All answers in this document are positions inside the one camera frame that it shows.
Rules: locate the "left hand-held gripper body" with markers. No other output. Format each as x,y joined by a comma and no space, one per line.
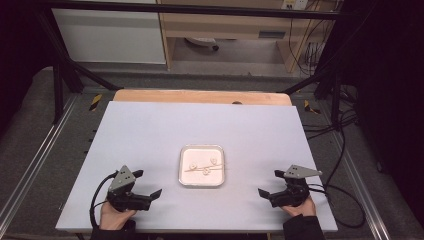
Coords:
121,181

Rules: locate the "chair base with caster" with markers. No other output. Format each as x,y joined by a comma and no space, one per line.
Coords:
201,41

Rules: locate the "aluminium floor rail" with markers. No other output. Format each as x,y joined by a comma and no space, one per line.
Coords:
36,156
361,186

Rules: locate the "wooden table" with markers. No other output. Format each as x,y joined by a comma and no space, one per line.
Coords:
200,97

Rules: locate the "light wooden desk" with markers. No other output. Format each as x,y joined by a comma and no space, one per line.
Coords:
216,31

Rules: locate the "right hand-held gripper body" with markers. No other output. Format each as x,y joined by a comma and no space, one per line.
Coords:
295,193

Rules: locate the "black metal frame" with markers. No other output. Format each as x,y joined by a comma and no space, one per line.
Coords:
186,9

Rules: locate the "white cabinet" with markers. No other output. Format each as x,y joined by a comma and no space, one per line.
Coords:
110,36

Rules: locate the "white power strip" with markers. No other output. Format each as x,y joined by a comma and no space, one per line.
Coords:
295,4

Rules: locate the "yellow black tape strip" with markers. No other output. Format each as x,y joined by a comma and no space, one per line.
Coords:
310,108
95,101

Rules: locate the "dark curtain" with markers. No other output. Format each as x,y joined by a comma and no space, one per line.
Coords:
20,50
390,83

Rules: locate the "thin wooden skewer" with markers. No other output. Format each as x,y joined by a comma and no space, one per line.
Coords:
199,169

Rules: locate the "person's left hand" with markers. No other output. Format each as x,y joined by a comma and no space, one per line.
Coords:
111,217

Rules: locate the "person's right hand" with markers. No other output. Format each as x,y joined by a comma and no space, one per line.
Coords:
301,210

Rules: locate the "square cream tray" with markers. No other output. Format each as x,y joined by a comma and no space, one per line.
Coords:
201,180

